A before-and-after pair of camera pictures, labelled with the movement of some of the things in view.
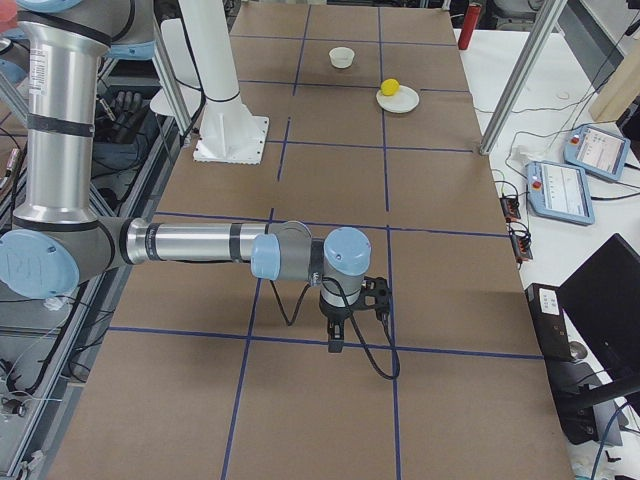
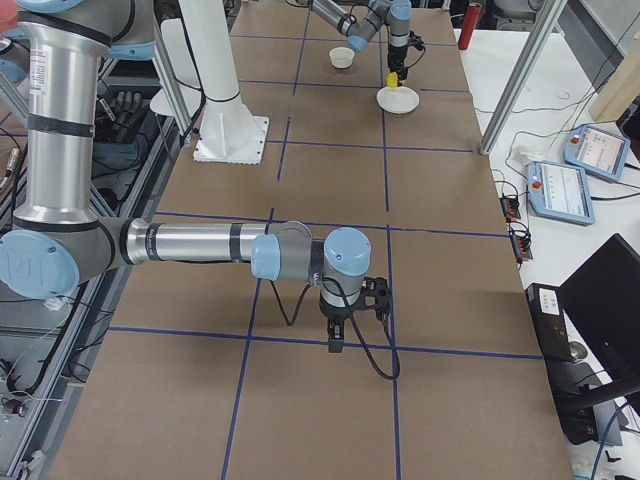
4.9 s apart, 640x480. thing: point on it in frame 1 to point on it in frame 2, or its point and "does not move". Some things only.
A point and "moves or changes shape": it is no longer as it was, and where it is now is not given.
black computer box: x=571 y=380 does not move
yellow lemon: x=390 y=87 moves or changes shape
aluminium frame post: x=551 y=15 does not move
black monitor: x=601 y=300 does not move
